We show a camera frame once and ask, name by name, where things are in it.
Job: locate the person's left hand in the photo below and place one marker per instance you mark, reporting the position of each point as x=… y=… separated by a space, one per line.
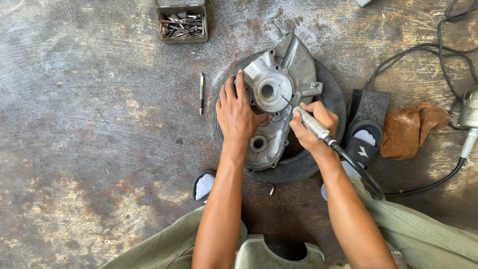
x=237 y=115

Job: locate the person's right hand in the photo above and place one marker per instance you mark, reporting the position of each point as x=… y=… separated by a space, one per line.
x=317 y=119

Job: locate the silver rotary tool handpiece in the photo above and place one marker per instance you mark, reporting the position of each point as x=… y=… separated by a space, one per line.
x=313 y=125

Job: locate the grey aluminium engine cover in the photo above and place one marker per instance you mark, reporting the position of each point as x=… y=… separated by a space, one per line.
x=295 y=63

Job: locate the black rubber tyre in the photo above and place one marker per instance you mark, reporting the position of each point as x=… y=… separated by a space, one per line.
x=330 y=101

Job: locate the slim metal scriber pen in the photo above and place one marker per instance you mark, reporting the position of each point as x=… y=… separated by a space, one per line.
x=201 y=93

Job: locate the grey right sock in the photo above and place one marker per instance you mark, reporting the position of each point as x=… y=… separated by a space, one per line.
x=366 y=136

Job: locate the grey sock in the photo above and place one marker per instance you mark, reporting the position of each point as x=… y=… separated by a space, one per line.
x=366 y=136
x=204 y=186

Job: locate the black right sandal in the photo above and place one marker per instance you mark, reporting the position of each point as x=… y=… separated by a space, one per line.
x=358 y=151

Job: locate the black sandal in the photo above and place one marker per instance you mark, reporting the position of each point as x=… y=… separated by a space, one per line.
x=194 y=186
x=358 y=151

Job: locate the black foot pedal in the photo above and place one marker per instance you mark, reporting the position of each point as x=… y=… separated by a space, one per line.
x=371 y=104

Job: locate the black flexible drive shaft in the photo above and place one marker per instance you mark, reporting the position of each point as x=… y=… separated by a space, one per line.
x=358 y=170

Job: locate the small loose metal pin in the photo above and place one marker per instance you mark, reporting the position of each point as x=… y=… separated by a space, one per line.
x=198 y=54

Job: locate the grey left sock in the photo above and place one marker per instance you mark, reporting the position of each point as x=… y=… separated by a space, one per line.
x=204 y=186

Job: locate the small metal hook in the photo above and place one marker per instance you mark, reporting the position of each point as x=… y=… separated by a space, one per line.
x=272 y=190

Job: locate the black left sandal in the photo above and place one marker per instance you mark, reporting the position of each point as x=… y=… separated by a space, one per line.
x=194 y=186

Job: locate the brown crumpled cloth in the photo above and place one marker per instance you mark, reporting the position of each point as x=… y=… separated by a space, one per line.
x=407 y=130

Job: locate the grey plastic bit box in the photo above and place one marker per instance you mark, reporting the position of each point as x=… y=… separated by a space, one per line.
x=181 y=39

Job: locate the heap of metal grinding bits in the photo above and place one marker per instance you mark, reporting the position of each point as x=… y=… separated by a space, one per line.
x=183 y=25

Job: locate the pale grey object corner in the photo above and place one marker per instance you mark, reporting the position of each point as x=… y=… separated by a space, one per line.
x=363 y=2

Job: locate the pale green plastic stool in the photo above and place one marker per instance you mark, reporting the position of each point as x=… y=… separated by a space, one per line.
x=254 y=254

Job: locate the grey flex shaft motor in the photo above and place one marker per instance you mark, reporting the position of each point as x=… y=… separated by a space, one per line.
x=469 y=112

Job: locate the olive green trousers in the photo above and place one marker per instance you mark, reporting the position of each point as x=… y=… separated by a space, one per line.
x=422 y=235

